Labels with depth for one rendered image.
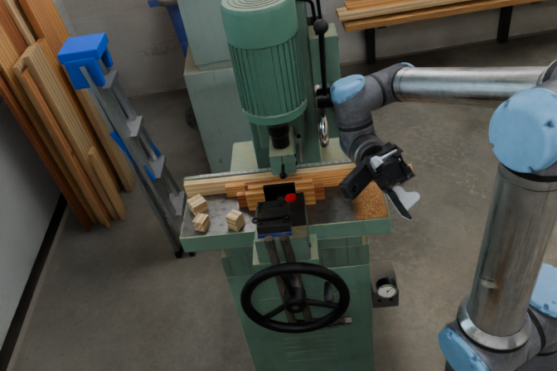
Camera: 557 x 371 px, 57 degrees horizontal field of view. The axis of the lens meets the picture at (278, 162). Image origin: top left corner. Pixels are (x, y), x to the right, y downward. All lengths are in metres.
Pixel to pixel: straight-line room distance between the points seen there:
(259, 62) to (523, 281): 0.72
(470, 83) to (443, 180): 1.84
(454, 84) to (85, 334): 2.01
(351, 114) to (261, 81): 0.24
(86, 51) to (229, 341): 1.32
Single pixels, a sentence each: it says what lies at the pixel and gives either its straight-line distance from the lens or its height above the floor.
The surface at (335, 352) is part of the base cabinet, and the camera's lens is 1.97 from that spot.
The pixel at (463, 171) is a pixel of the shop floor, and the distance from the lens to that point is 3.01.
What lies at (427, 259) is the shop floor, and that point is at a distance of 2.54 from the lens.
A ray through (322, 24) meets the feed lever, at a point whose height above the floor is 1.45.
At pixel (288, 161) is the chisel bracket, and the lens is 1.43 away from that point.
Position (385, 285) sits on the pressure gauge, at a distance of 1.57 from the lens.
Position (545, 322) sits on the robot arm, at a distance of 1.33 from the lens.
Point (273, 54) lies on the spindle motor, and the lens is 1.22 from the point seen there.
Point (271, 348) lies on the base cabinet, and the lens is 1.93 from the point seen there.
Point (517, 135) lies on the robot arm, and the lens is 0.85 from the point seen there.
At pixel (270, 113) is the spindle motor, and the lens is 1.30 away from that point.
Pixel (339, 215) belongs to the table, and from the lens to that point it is 1.46.
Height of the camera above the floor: 1.94
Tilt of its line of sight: 38 degrees down
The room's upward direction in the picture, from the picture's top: 10 degrees counter-clockwise
